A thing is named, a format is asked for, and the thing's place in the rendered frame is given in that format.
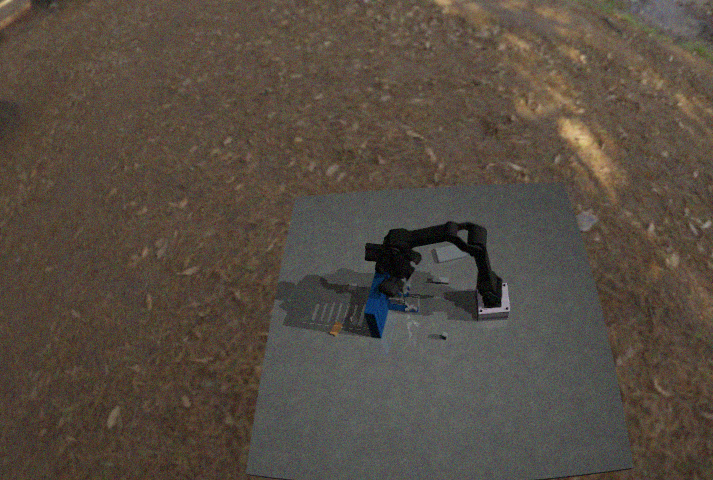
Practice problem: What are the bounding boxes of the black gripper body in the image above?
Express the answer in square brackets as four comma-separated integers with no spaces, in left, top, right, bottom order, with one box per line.
[378,251,422,298]

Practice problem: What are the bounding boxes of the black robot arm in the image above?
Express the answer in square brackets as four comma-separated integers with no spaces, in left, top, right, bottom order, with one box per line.
[365,221,503,308]

